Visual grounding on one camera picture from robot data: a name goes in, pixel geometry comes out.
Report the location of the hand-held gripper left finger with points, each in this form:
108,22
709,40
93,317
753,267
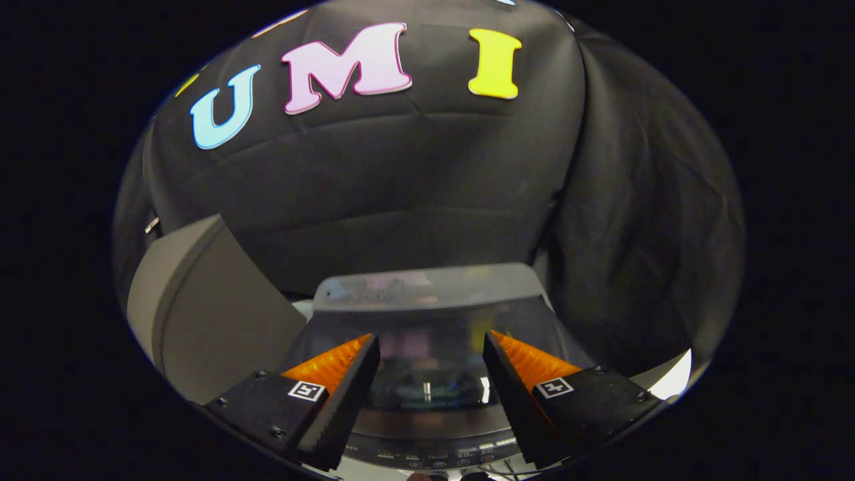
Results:
344,407

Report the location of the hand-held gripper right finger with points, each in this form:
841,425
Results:
518,401

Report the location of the grey washing machine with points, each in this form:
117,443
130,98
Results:
427,449

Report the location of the dark washing machine lid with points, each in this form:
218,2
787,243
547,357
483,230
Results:
427,314

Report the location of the black backdrop cloth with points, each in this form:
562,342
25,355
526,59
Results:
414,180

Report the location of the silver clip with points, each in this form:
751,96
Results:
151,224

